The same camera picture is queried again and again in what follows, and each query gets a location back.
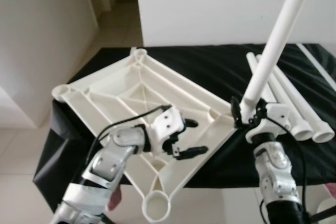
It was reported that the white fabric strip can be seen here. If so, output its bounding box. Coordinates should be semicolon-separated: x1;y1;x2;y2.
297;44;336;86

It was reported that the black tablecloth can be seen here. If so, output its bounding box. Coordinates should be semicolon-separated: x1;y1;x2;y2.
33;44;336;211

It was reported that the white plastic table leg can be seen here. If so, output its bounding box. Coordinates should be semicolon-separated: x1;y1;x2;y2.
240;0;317;110
247;54;287;109
270;67;335;143
256;54;314;142

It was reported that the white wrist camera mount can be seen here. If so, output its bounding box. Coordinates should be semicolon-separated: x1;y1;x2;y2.
246;102;292;143
150;106;185;154

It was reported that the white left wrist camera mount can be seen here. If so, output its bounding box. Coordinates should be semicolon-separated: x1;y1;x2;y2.
150;106;185;154

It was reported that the white plastic table top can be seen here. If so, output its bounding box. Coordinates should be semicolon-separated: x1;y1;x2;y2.
51;48;237;222

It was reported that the pink cloth piece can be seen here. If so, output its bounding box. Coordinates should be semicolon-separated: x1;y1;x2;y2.
108;187;122;211
325;182;336;198

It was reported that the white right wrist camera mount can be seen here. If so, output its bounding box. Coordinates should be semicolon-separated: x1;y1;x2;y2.
246;102;292;143

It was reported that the black metal stand leg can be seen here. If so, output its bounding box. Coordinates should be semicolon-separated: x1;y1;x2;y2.
310;206;336;222

